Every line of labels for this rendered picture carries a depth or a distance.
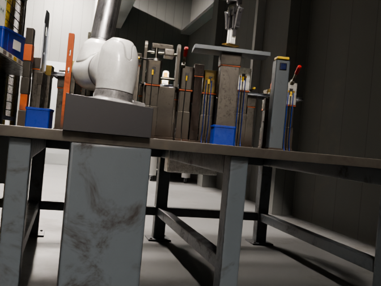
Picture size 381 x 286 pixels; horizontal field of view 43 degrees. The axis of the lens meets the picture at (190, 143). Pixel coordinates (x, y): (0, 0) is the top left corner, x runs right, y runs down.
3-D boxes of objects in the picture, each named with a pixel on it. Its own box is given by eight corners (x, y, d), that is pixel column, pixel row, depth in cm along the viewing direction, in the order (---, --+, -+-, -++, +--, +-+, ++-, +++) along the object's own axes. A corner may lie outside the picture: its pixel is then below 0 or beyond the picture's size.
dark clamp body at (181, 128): (186, 142, 252) (193, 70, 252) (188, 142, 240) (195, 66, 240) (172, 141, 251) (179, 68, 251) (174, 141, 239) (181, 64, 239)
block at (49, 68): (49, 129, 277) (54, 67, 277) (46, 129, 269) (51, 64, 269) (34, 128, 276) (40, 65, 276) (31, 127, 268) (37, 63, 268)
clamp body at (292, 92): (287, 151, 261) (293, 85, 261) (293, 152, 249) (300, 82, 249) (274, 150, 260) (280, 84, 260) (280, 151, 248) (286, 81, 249)
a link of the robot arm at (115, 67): (106, 87, 182) (114, 30, 183) (84, 89, 196) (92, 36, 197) (142, 96, 192) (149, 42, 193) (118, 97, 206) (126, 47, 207)
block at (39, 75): (42, 129, 267) (47, 75, 267) (37, 128, 255) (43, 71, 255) (37, 128, 266) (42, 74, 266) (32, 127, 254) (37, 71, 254)
